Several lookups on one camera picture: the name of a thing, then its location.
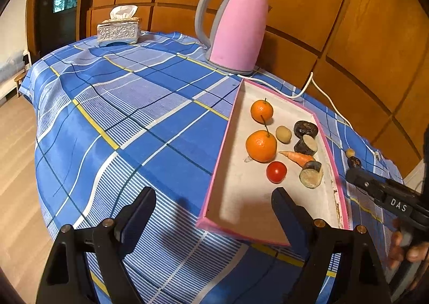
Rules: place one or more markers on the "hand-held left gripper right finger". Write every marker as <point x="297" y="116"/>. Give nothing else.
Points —
<point x="285" y="213"/>

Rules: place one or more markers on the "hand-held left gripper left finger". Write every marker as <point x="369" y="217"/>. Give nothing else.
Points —
<point x="134" y="230"/>

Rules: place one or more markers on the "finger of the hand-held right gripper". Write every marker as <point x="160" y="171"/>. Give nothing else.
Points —
<point x="363" y="181"/>

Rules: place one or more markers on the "red tomato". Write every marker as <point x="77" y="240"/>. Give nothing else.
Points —
<point x="276" y="172"/>

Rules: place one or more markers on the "pink rimmed white tray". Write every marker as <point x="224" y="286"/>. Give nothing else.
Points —
<point x="234" y="190"/>

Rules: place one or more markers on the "carrot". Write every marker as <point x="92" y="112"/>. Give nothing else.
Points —
<point x="300" y="157"/>

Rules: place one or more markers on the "orange with long stem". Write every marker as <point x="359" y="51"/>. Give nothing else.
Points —
<point x="261" y="146"/>

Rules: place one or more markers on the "person's right hand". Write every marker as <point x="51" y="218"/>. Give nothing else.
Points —
<point x="397" y="253"/>

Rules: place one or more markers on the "orange with short stem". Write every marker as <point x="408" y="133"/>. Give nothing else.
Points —
<point x="262" y="111"/>

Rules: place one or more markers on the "blue plaid tablecloth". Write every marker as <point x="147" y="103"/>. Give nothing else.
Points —
<point x="117" y="123"/>

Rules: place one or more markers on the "wooden stool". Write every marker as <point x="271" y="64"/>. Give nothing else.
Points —
<point x="19" y="78"/>

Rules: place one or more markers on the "pink electric kettle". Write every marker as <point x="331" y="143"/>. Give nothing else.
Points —
<point x="234" y="29"/>

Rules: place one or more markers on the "silver tissue box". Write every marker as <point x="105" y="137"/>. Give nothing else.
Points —
<point x="117" y="32"/>

